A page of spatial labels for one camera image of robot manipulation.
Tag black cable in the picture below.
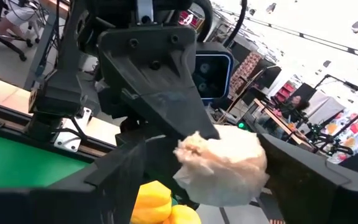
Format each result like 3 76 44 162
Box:
222 0 249 47

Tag person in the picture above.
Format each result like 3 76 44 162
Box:
0 0 45 41
283 94 311 141

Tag blue-rimmed wrist camera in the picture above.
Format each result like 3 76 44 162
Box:
192 41 235 106

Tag yellow bell pepper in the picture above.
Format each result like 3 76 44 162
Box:
131 180 173 224
163 204 202 224

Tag green table mat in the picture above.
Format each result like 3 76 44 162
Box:
0 130 91 189

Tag black office chair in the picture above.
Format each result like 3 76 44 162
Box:
0 0 42 62

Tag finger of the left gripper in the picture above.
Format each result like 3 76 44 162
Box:
116 117 180 189
97 26 221 141

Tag silver arm base bracket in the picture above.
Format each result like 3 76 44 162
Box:
53 107 93 153

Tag large white garlic bulb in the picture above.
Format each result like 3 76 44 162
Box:
172 123 270 208

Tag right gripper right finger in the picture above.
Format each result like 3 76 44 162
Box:
258 133 358 224

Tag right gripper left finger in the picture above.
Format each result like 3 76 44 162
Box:
0 139 147 224

